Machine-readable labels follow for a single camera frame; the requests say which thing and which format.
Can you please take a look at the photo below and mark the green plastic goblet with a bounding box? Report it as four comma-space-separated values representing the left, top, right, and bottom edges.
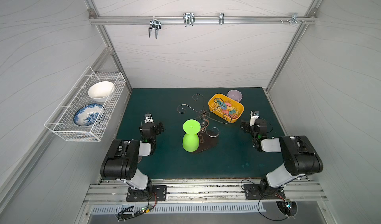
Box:
182, 120, 201, 152

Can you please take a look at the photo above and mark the yellow plastic storage box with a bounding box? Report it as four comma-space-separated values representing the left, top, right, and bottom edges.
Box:
207, 94, 245, 123

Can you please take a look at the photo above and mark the bronze wire cup stand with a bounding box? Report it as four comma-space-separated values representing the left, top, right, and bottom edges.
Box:
177, 104, 220, 154

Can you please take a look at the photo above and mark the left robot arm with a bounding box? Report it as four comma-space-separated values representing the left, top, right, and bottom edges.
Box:
100, 121, 164, 195

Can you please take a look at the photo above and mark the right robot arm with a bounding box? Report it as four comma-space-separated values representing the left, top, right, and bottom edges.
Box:
240, 118, 323, 195

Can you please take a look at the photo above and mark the lilac small bowl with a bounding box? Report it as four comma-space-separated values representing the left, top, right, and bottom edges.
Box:
227, 90, 243, 102

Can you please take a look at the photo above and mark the blue patterned ceramic bowl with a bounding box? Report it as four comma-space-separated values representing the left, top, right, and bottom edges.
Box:
73, 104, 104, 127

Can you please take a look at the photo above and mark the white ceramic bowl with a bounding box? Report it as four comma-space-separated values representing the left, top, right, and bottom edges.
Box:
87, 81, 115, 103

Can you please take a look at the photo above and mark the round black controller board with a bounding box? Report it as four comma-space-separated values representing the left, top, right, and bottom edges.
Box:
276, 201, 298, 218

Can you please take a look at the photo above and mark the metal double hook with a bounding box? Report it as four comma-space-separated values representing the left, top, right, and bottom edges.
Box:
148, 19, 161, 39

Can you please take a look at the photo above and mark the metal corner hook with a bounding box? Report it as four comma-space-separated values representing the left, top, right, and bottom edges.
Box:
280, 13, 304, 25

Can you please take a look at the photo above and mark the metal loop hook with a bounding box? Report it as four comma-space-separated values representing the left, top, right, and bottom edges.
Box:
183, 12, 195, 27

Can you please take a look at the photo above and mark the small metal hook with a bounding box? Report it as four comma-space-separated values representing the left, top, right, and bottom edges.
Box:
219, 13, 225, 25

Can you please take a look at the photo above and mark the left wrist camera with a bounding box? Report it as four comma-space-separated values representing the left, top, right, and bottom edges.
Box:
144, 113, 154, 123

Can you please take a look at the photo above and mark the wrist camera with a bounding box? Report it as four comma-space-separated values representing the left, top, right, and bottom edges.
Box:
144, 113, 154, 123
249, 111, 260, 126

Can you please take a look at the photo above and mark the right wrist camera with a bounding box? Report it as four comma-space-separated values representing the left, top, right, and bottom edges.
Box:
249, 111, 260, 126

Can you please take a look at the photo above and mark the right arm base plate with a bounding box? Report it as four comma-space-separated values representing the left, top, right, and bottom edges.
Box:
242, 183, 286, 200

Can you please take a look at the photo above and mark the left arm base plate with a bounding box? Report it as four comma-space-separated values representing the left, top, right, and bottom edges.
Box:
126, 185, 167, 202

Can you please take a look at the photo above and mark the white wire wall basket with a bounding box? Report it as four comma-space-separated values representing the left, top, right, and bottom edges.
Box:
44, 66, 126, 142

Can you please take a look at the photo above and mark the aluminium front rail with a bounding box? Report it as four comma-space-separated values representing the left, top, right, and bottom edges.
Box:
83, 178, 328, 205

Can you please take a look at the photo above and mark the aluminium rail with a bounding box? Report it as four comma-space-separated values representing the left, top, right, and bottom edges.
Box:
83, 178, 328, 205
89, 15, 318, 26

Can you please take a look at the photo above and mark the aluminium top rail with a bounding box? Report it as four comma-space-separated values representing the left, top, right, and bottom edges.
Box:
89, 15, 318, 26

